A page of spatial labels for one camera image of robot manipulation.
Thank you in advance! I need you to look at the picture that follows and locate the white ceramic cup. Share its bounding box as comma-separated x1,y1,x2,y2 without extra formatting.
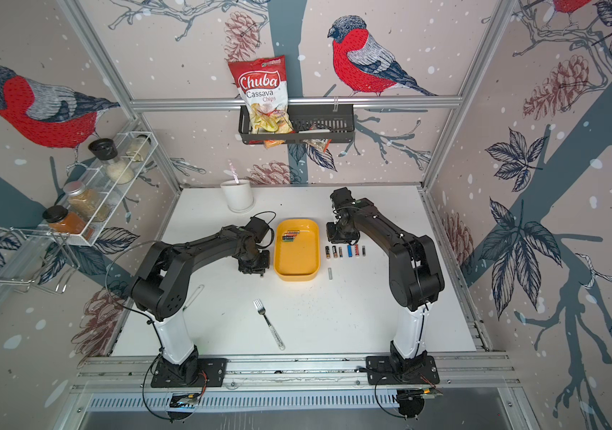
220,179,255,213

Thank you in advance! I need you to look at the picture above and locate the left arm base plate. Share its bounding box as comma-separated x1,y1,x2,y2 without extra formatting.
151,358,228,388

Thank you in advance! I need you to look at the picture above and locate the silver lid spice jar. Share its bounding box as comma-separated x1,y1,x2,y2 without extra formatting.
63,181,110,222

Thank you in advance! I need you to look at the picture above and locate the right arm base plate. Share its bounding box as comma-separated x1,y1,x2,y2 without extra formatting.
361,354,440,386

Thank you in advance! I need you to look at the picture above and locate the red spice jar black lid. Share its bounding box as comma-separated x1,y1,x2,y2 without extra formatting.
43,205,93,238

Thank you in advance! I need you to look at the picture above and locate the black wall basket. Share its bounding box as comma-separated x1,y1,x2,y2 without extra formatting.
238,104,355,145

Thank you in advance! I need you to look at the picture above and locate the yellow plastic storage box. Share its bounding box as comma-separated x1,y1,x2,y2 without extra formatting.
274,219,321,281

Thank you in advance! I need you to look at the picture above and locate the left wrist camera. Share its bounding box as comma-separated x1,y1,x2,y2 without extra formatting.
244,216,271,244

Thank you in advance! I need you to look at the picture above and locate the clear acrylic spice rack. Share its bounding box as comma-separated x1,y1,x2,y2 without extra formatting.
38,131,158,247

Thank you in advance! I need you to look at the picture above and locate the small clear spice jar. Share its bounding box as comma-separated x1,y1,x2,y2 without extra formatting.
125,134,151,163

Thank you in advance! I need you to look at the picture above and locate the silver metal fork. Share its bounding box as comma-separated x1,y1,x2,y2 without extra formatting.
253,299,285,350

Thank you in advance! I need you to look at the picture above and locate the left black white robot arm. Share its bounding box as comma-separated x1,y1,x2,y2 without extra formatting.
130,217,275,386

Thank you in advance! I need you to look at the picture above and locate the red cassava chips bag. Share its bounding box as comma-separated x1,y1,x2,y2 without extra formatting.
228,56,294,135

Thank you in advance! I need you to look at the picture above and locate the silver spoon white handle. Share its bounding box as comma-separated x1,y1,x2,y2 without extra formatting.
182,284,205,310

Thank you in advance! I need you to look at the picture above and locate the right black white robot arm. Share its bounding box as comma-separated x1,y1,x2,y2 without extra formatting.
327,187,445,385

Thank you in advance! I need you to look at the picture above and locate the wire rack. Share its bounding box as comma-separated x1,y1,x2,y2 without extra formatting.
0,228,80,294

